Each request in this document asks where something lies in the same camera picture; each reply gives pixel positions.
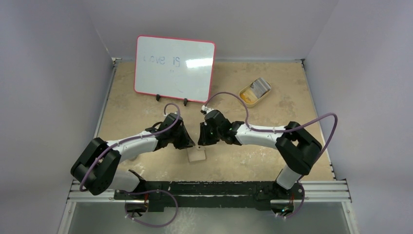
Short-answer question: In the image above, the beige card holder wallet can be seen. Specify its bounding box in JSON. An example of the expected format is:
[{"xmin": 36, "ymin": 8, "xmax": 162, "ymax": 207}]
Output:
[{"xmin": 187, "ymin": 146, "xmax": 206, "ymax": 163}]

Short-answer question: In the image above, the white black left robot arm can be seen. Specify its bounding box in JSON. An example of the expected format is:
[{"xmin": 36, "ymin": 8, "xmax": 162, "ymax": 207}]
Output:
[{"xmin": 70, "ymin": 113, "xmax": 195, "ymax": 199}]

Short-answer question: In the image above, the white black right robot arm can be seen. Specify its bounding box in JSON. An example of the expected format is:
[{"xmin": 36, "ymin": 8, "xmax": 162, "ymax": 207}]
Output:
[{"xmin": 198, "ymin": 108, "xmax": 322, "ymax": 198}]

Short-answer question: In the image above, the beige oval card tray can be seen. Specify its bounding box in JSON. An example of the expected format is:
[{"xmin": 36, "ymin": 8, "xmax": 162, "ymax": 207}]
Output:
[{"xmin": 239, "ymin": 82, "xmax": 272, "ymax": 108}]

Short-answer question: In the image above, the pink framed whiteboard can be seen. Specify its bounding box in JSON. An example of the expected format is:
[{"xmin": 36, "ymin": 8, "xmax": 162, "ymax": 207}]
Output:
[{"xmin": 134, "ymin": 35, "xmax": 216, "ymax": 103}]

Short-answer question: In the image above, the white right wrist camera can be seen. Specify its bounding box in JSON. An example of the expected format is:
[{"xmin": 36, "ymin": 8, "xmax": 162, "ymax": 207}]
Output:
[{"xmin": 200, "ymin": 105, "xmax": 214, "ymax": 115}]

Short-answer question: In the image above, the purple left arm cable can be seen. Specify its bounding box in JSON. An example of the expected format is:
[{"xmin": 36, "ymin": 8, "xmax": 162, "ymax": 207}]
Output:
[{"xmin": 79, "ymin": 103, "xmax": 181, "ymax": 193}]

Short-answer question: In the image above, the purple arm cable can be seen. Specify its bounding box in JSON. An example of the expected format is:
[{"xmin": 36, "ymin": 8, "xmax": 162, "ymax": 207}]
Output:
[
  {"xmin": 79, "ymin": 103, "xmax": 181, "ymax": 193},
  {"xmin": 202, "ymin": 92, "xmax": 339, "ymax": 181}
]

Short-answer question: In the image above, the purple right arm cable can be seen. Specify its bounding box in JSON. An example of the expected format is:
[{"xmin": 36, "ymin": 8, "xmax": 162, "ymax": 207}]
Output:
[{"xmin": 202, "ymin": 92, "xmax": 339, "ymax": 181}]

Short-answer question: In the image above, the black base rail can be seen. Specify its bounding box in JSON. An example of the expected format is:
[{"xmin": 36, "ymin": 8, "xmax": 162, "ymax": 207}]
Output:
[{"xmin": 114, "ymin": 171, "xmax": 304, "ymax": 216}]

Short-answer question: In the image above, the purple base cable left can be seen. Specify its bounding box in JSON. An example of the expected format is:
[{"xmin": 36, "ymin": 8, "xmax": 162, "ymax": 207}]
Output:
[{"xmin": 124, "ymin": 189, "xmax": 180, "ymax": 229}]

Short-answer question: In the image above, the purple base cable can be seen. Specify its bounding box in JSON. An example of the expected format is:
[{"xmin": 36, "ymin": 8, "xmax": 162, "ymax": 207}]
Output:
[
  {"xmin": 124, "ymin": 189, "xmax": 180, "ymax": 229},
  {"xmin": 274, "ymin": 188, "xmax": 307, "ymax": 220}
]

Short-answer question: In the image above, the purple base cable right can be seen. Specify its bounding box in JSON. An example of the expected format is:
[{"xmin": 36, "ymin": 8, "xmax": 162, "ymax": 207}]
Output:
[{"xmin": 274, "ymin": 188, "xmax": 307, "ymax": 220}]

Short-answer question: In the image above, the aluminium extrusion frame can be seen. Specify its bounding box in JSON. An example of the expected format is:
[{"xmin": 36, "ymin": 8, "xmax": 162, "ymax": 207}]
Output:
[{"xmin": 67, "ymin": 180, "xmax": 351, "ymax": 202}]

